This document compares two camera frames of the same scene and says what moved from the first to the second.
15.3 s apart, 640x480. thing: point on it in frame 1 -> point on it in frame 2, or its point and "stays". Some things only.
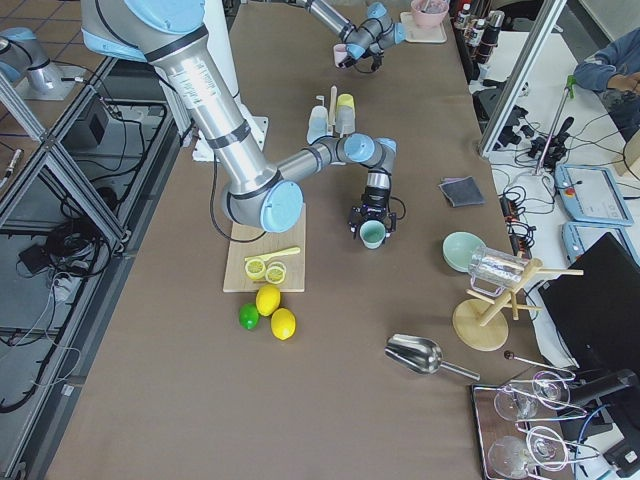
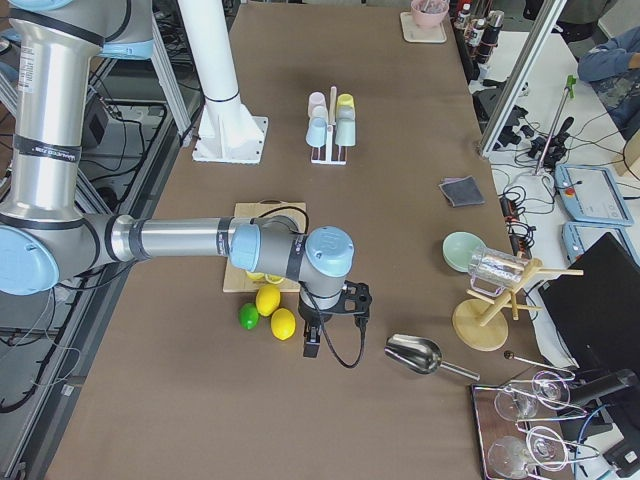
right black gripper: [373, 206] -> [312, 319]
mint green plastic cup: [372, 233] -> [345, 133]
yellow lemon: [268, 298] stays
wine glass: [548, 389] stays
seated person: [615, 71] stays
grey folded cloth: [461, 191] stays
